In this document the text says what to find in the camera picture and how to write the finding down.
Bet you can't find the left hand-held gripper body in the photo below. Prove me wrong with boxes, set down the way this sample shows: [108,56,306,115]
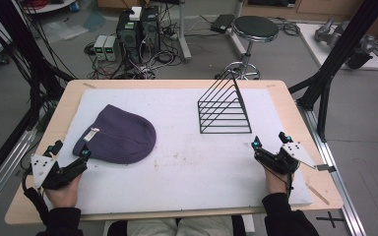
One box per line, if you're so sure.
[30,152,90,191]

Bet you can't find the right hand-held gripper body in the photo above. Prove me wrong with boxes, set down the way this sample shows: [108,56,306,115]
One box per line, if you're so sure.
[253,141,317,176]

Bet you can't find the purple knit beanie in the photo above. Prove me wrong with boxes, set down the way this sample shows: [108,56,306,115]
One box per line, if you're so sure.
[72,103,158,165]

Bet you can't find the person's right hand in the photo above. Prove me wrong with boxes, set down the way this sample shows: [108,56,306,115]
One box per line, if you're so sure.
[264,167,295,196]

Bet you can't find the person's left hand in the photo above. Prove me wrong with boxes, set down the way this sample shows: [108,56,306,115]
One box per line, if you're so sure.
[43,174,84,209]

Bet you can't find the thin wooden strip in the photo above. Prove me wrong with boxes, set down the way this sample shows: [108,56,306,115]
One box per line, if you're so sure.
[304,183,331,207]

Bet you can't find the white foam mat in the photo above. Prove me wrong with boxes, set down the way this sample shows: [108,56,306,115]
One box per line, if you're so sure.
[43,87,314,216]

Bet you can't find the white floor board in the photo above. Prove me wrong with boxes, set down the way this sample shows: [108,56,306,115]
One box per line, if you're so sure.
[296,22,378,72]

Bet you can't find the grey bench power supply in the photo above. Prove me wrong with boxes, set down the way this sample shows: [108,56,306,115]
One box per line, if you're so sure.
[93,34,108,61]
[103,34,118,62]

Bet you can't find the person's legs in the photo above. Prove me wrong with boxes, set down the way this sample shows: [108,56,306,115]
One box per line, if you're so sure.
[107,214,247,236]

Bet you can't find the grey robot part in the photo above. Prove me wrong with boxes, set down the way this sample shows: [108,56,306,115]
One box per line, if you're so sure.
[314,17,376,71]

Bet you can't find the black round stool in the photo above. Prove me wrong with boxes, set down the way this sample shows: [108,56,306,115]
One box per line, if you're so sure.
[215,15,281,82]

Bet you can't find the clear plastic sheet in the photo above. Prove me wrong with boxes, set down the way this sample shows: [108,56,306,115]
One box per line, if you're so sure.
[41,19,91,43]

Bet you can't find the black computer tower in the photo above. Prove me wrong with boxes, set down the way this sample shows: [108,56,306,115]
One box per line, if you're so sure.
[140,6,161,56]
[115,11,143,64]

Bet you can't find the black flat box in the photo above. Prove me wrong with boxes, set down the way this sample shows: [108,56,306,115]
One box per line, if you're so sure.
[210,13,236,34]

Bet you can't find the grey desk leg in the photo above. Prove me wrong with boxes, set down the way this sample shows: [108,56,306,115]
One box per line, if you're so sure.
[176,0,193,64]

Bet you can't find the white box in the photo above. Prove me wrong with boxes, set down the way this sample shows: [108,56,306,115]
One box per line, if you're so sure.
[128,6,143,22]

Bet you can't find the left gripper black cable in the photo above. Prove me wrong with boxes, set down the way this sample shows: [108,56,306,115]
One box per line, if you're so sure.
[21,165,51,215]

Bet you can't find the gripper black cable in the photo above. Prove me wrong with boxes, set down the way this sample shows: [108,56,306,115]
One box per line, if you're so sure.
[263,165,295,199]
[21,165,51,215]

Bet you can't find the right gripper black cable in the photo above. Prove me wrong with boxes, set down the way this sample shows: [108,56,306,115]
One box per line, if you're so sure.
[263,165,295,199]

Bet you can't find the grey metal bracket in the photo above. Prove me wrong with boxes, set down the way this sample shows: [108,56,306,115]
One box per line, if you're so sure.
[316,163,338,174]

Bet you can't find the aluminium rail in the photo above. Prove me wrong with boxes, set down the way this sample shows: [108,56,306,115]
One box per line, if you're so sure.
[0,128,39,219]
[295,100,368,236]

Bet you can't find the black wire file rack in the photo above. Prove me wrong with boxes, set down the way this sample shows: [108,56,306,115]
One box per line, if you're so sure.
[197,70,253,135]

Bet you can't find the black metal frame stand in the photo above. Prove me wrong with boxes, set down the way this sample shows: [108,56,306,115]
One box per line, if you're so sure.
[287,0,378,143]
[0,0,75,195]

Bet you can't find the coil of black cables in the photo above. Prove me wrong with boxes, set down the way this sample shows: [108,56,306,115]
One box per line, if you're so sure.
[268,16,302,37]

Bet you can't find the tangle of floor cables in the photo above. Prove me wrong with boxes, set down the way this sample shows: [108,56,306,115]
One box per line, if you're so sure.
[84,19,185,81]

